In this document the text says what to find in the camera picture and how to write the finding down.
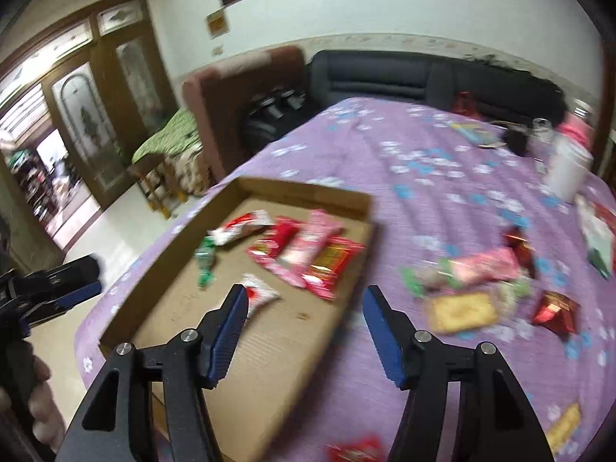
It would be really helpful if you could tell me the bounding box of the clear glass bowl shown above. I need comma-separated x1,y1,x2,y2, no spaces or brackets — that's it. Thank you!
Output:
531,118,554,147

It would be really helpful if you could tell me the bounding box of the small red candy wrapper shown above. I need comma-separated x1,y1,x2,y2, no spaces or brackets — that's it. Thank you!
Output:
240,273,280,318

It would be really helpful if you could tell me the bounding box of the white plastic jar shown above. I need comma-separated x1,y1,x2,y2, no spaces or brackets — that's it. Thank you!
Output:
544,134,593,203

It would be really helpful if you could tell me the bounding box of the green patterned cushion chair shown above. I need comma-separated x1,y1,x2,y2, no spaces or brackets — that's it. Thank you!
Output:
127,107,214,219

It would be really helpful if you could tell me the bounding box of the large pink cartoon snack pack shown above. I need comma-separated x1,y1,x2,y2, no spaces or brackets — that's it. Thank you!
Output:
276,210,343,289

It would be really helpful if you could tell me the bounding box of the wooden glass door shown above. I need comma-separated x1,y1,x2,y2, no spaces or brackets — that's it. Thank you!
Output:
0,0,180,251

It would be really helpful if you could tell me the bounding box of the red round-logo snack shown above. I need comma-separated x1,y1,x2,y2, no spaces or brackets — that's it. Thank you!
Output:
302,237,365,300
246,216,304,266

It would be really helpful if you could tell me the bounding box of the purple floral tablecloth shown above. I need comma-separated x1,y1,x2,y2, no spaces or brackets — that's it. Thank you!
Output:
75,98,615,461

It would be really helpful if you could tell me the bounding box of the small wall plaque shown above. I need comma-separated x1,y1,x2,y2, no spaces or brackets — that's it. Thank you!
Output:
206,7,230,39

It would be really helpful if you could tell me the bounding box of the colourful booklet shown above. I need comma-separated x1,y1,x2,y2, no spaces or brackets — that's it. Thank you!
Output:
449,122,504,149

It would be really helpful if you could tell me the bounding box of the white red snack pack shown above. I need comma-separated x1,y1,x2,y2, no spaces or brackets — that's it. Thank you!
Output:
209,210,274,246
327,435,385,462

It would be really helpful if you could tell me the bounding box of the yellow biscuit pack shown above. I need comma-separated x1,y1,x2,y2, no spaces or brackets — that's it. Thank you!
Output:
546,403,582,455
424,292,499,335

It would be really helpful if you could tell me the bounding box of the small green candy wrapper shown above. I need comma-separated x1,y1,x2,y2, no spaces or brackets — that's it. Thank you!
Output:
193,236,216,288

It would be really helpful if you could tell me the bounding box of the pink sleeved bottle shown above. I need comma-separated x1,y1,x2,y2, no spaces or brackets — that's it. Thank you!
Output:
556,99,594,150

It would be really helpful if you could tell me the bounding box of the person's left hand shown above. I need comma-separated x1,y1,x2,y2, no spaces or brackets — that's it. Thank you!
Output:
1,340,65,461

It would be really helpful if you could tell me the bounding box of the black sofa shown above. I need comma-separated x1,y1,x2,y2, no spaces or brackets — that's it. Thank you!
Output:
307,50,566,125

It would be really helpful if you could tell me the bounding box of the white green work glove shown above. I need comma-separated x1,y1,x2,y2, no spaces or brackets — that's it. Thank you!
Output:
574,194,615,280

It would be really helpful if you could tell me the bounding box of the red bag on sofa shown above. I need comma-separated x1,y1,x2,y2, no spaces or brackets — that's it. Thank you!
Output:
451,91,482,121

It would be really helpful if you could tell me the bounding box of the clear green-end cake pack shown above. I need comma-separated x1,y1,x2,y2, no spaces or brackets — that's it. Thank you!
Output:
401,258,452,298

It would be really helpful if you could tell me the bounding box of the green white snack pack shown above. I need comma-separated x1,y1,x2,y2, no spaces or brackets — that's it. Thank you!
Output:
497,275,532,317

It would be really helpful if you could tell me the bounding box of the cardboard tray box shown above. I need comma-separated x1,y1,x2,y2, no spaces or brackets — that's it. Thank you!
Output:
100,177,373,461

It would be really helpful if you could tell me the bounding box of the black pouch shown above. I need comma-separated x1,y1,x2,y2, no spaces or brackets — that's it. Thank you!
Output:
501,123,531,157

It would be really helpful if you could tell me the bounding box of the brown armchair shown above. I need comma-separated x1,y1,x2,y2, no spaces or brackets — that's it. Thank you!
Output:
182,45,305,181

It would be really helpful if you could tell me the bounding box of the dark red foil snack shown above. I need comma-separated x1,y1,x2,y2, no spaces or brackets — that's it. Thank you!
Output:
531,290,581,340
503,225,537,278

